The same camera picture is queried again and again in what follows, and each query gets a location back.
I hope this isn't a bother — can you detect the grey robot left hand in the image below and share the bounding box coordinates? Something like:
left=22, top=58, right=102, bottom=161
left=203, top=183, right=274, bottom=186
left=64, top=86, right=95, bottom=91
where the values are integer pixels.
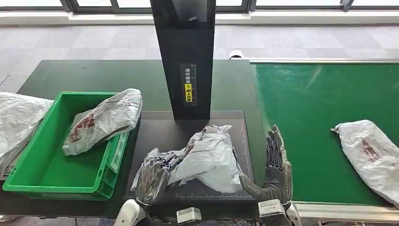
left=136, top=151, right=188, bottom=207

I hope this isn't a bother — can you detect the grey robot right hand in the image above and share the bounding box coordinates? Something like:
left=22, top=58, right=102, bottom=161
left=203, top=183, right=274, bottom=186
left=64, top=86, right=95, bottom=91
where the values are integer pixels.
left=239, top=125, right=294, bottom=206

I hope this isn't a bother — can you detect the grey plastic parcel bag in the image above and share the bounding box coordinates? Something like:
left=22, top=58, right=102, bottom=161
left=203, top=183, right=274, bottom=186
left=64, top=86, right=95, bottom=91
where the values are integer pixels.
left=130, top=124, right=244, bottom=194

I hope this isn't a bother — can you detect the black weighing platform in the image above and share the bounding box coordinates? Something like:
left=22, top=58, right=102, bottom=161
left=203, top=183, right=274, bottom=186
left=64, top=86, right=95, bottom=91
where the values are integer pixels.
left=124, top=110, right=257, bottom=202

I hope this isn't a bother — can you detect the green conveyor belt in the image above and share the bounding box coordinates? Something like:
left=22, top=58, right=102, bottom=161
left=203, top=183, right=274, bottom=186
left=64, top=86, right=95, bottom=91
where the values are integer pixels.
left=250, top=62, right=399, bottom=207

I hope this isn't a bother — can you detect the grey parcel bag red print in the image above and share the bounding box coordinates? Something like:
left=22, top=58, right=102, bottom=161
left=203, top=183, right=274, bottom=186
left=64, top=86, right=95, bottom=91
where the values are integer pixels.
left=62, top=89, right=144, bottom=157
left=330, top=120, right=399, bottom=209

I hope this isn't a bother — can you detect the green plastic crate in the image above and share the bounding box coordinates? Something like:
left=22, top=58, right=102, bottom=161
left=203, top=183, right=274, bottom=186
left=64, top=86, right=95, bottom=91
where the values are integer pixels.
left=2, top=91, right=130, bottom=201

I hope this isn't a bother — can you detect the black yellow warning label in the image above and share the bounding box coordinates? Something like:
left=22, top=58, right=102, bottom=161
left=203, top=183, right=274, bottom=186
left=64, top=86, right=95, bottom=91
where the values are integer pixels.
left=179, top=63, right=197, bottom=107

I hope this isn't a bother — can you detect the white crumpled parcel bag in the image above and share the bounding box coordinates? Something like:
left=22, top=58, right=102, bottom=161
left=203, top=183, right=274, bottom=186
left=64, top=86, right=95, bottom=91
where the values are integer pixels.
left=0, top=91, right=56, bottom=179

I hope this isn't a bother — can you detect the white window sill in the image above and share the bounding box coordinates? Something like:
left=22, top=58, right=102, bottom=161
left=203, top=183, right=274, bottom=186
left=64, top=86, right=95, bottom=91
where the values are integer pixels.
left=0, top=10, right=399, bottom=26

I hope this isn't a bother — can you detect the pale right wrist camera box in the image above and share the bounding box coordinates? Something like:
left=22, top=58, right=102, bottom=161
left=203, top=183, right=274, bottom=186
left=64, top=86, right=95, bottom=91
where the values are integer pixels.
left=258, top=199, right=293, bottom=226

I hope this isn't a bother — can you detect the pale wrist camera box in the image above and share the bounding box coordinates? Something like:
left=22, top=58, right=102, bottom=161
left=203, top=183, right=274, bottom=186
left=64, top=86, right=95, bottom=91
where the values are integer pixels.
left=258, top=199, right=293, bottom=226
left=176, top=207, right=203, bottom=225

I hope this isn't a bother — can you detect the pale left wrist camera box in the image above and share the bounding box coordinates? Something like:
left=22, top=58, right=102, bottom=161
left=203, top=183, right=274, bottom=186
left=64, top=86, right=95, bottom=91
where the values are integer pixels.
left=176, top=207, right=203, bottom=225

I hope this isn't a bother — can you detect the silver conveyor frame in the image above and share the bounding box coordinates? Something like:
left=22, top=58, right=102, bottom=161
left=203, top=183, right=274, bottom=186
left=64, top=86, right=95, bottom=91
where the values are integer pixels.
left=248, top=57, right=399, bottom=224

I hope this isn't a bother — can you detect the black scanner post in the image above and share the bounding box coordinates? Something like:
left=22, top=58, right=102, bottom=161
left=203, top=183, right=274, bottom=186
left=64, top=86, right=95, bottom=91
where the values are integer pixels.
left=150, top=0, right=216, bottom=121

